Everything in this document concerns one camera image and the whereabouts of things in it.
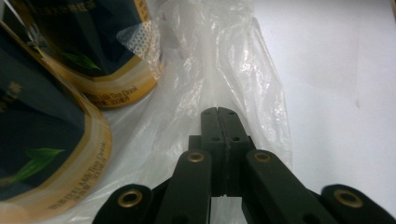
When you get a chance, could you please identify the clear plastic bag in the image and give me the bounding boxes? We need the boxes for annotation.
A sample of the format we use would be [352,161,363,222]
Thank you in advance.
[29,0,294,224]

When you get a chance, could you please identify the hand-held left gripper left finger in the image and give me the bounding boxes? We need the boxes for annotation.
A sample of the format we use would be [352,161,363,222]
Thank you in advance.
[188,106,228,198]

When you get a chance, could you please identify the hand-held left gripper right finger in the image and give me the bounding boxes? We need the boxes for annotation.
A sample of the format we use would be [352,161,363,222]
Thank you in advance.
[217,106,257,198]

